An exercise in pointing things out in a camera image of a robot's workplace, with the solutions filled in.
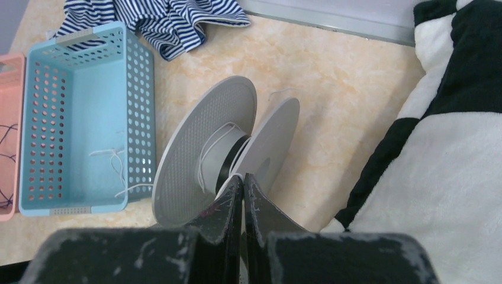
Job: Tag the pink perforated plastic basket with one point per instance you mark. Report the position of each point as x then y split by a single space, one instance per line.
12 96

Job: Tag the black white checkered pillow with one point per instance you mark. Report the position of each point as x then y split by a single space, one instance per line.
436 174

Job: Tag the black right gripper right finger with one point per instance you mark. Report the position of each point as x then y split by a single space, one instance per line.
281 251

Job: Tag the blue white striped cloth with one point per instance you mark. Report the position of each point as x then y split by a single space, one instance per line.
171 27

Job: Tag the blue perforated plastic basket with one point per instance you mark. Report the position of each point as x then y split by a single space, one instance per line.
88 128

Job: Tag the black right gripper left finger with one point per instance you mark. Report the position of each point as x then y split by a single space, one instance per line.
206 250

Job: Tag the grey cable spool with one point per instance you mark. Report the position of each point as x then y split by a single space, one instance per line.
216 140

